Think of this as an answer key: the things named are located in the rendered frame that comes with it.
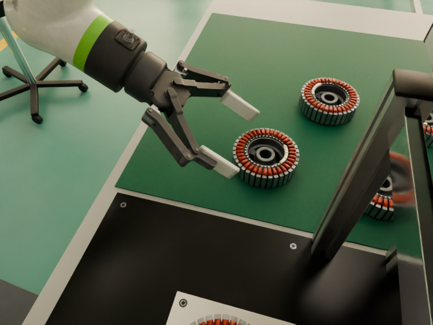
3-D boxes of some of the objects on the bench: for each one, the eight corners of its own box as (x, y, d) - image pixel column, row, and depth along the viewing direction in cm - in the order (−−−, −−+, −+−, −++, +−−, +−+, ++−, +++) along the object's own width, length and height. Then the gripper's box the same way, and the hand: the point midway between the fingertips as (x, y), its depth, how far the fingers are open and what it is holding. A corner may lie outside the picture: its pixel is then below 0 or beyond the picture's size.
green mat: (114, 186, 56) (114, 186, 56) (212, 13, 93) (212, 12, 93) (821, 353, 40) (823, 352, 40) (600, 65, 78) (601, 64, 77)
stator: (223, 180, 56) (224, 166, 54) (241, 134, 63) (242, 120, 60) (289, 196, 54) (294, 184, 51) (300, 147, 61) (304, 133, 58)
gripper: (97, 108, 41) (237, 194, 46) (174, 13, 56) (274, 86, 61) (87, 137, 47) (212, 211, 52) (158, 44, 62) (250, 108, 67)
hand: (240, 140), depth 56 cm, fingers open, 13 cm apart
